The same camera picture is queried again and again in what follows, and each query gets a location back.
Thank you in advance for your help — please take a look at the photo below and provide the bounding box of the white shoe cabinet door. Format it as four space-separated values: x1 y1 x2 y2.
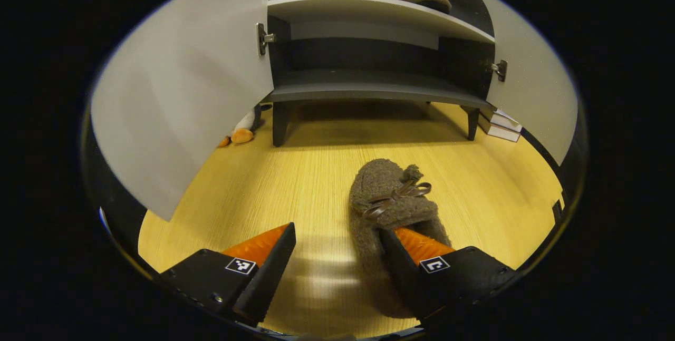
468 0 579 167
91 0 278 222

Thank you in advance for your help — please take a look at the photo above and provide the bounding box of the penguin plush toy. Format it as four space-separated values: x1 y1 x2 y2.
218 104 273 148

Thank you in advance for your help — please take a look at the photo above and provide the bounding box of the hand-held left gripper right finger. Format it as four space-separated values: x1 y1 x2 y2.
379 227 517 326

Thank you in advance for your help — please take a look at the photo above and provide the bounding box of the white book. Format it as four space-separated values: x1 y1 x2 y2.
481 108 524 132
477 119 522 143

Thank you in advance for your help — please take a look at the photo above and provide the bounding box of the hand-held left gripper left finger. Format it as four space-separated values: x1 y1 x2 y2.
158 222 297 327

